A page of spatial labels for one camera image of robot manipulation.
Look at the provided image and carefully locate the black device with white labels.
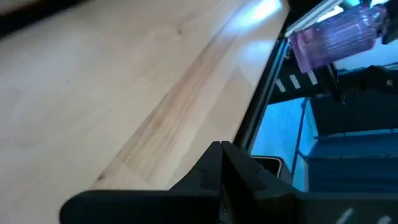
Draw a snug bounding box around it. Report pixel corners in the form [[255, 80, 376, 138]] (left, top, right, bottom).
[[269, 63, 343, 105]]

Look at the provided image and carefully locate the wide pink ribbed vase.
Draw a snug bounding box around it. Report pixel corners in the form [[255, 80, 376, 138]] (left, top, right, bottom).
[[288, 3, 389, 75]]

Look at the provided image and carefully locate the silver frame bracket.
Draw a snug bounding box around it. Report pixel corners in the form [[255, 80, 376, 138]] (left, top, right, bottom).
[[285, 0, 346, 37]]

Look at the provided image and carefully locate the black box with pale rim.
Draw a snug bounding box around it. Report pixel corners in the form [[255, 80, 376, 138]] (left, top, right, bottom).
[[250, 154, 293, 187]]

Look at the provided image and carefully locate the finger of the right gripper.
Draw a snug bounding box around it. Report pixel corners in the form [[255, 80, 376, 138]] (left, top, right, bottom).
[[381, 4, 398, 45]]

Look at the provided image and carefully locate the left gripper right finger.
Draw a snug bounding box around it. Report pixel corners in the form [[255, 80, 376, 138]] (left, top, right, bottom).
[[221, 140, 398, 224]]

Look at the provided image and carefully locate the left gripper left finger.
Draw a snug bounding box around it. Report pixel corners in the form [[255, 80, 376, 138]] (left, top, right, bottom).
[[58, 140, 223, 224]]

